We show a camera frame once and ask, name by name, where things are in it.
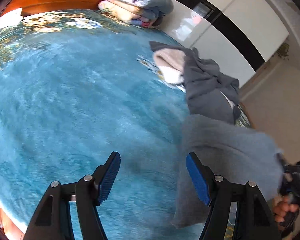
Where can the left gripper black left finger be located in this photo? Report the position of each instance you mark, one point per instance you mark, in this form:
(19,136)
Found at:
(52,217)

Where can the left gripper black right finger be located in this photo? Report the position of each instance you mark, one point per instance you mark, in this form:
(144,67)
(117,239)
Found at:
(253,220)

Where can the light grey fleece garment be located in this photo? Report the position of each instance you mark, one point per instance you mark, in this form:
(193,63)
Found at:
(238,154)

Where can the person's right hand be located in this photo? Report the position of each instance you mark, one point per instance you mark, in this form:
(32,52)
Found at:
(285,213)

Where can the dark grey hooded jacket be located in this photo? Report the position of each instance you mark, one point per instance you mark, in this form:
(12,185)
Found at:
(209,92)

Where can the blue floral bed blanket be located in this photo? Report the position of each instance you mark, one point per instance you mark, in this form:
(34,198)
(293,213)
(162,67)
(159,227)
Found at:
(75,86)

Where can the green potted plant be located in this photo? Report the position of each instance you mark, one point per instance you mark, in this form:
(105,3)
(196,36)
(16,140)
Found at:
(283,51)

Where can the pink white fleece garment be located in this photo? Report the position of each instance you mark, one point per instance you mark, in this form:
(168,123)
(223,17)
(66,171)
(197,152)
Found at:
(171,64)

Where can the white black glossy wardrobe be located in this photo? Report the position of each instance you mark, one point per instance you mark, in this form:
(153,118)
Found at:
(240,35)

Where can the folded light blue quilt stack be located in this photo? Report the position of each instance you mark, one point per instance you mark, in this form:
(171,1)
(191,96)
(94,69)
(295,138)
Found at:
(142,13)

